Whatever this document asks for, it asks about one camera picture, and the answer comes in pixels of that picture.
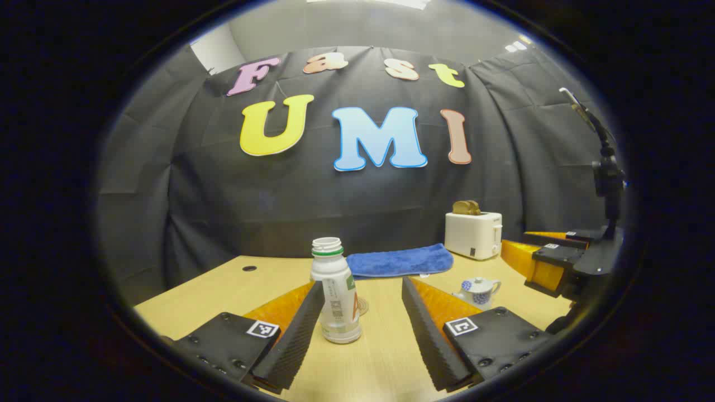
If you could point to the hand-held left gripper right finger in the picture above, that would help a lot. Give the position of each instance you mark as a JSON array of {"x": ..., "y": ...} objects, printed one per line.
[{"x": 427, "y": 340}]

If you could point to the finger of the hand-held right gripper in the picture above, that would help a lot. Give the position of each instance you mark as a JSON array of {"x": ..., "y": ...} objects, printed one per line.
[
  {"x": 575, "y": 237},
  {"x": 553, "y": 262}
]

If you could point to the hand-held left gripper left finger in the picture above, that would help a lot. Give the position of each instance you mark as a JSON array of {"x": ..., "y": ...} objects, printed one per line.
[{"x": 296, "y": 340}]

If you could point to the white blue-flowered teacup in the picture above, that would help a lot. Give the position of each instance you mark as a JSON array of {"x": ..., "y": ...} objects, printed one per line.
[{"x": 480, "y": 300}]

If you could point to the round wooden coaster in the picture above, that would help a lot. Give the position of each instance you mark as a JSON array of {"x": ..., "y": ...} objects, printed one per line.
[{"x": 364, "y": 307}]

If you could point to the blue towel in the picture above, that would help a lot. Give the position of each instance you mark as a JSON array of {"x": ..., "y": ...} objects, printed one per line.
[{"x": 399, "y": 261}]

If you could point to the white toaster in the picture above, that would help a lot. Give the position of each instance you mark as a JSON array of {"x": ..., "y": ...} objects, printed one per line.
[{"x": 472, "y": 234}]

